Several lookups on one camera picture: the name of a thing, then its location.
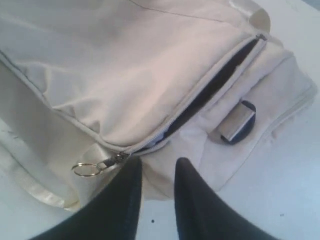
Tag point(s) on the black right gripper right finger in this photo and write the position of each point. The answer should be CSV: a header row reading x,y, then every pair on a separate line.
x,y
202,215

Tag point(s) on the cream canvas duffel bag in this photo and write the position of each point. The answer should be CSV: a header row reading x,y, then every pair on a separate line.
x,y
87,84

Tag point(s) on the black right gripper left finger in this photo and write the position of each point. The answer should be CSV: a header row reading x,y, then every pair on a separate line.
x,y
112,215

